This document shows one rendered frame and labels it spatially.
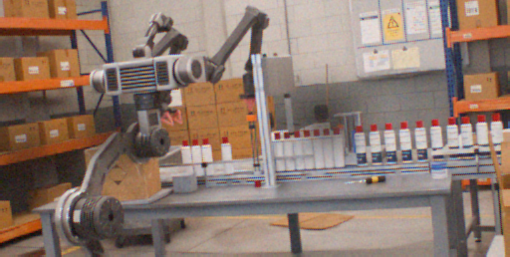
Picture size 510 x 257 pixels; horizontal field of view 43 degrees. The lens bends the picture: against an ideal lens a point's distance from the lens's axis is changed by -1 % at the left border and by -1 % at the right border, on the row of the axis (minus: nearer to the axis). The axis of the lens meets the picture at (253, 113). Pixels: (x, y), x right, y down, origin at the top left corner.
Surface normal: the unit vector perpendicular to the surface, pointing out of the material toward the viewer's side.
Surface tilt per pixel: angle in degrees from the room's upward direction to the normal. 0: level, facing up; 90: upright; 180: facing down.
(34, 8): 90
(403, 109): 90
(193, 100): 90
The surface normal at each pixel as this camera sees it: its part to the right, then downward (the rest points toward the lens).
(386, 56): -0.44, 0.10
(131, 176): -0.15, 0.07
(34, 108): 0.89, -0.07
